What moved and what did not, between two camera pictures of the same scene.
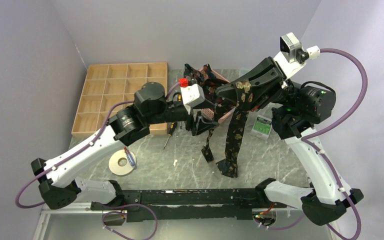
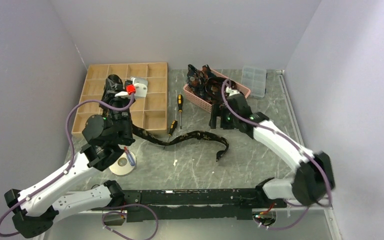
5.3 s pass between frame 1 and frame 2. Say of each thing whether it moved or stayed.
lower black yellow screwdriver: stayed
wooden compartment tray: stayed
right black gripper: moved
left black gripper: moved
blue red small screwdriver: stayed
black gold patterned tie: moved
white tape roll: stayed
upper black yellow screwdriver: stayed
